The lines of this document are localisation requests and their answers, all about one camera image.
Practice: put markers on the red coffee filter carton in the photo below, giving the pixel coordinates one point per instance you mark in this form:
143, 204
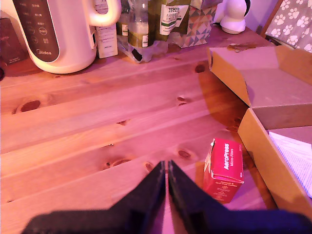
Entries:
226, 168

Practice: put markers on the open cardboard box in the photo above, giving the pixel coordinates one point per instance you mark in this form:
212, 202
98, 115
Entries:
268, 92

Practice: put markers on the tall white printed carton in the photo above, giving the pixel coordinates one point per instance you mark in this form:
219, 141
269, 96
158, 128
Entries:
106, 41

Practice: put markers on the triangle patterned box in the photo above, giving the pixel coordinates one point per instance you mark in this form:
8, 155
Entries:
200, 29

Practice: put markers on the small dark brown box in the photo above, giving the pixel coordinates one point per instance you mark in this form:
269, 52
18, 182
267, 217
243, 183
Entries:
12, 44

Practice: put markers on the white printed paper sheet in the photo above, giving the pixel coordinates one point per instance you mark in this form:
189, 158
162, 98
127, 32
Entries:
297, 156

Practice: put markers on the crumpled clear plastic packaging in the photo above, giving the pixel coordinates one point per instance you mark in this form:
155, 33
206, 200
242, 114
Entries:
148, 51

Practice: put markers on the clear glass bottle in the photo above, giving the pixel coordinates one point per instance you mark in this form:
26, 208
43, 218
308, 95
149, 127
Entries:
138, 29

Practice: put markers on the green glass bottle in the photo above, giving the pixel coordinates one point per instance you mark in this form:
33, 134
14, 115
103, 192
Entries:
123, 24

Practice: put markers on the white electric kettle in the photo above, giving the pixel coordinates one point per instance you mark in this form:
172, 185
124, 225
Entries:
68, 36

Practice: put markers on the green Tesco tea packet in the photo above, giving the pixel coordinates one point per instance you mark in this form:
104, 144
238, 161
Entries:
170, 22

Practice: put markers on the grey paw print cloth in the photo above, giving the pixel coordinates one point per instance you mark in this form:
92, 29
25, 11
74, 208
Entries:
292, 24

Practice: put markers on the small white round camera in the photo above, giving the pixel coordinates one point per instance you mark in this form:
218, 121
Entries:
232, 23

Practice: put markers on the wooden chair frame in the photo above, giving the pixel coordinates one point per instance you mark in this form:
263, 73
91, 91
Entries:
270, 17

